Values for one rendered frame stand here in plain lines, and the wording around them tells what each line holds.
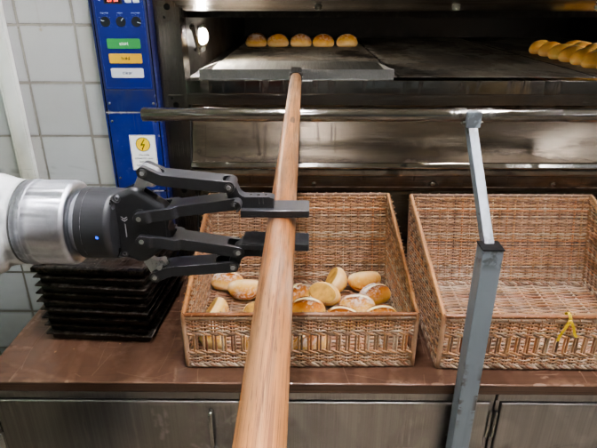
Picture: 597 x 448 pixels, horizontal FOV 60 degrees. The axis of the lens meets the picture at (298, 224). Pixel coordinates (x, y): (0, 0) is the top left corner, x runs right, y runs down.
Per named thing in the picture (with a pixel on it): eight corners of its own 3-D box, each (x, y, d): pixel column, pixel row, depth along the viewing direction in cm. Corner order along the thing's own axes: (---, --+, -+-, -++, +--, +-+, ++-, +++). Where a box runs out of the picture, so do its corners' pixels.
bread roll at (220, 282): (246, 282, 159) (245, 266, 157) (242, 293, 153) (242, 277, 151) (213, 281, 160) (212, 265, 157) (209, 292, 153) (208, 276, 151)
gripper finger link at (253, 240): (242, 243, 54) (242, 249, 54) (308, 244, 54) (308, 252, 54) (244, 230, 57) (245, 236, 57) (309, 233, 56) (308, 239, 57)
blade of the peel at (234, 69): (394, 79, 146) (394, 69, 145) (199, 79, 147) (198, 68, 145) (378, 61, 179) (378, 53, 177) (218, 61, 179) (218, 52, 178)
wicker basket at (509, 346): (399, 271, 168) (406, 191, 156) (574, 272, 167) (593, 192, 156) (433, 372, 123) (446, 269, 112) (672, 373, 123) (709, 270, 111)
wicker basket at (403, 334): (211, 270, 168) (205, 190, 157) (386, 270, 168) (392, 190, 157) (182, 370, 124) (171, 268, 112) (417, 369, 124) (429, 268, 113)
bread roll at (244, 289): (228, 286, 154) (228, 304, 151) (226, 278, 148) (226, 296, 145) (262, 285, 154) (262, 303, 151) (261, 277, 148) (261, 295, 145)
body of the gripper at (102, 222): (92, 172, 57) (177, 173, 56) (104, 243, 60) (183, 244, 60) (62, 197, 50) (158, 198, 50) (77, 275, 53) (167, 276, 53)
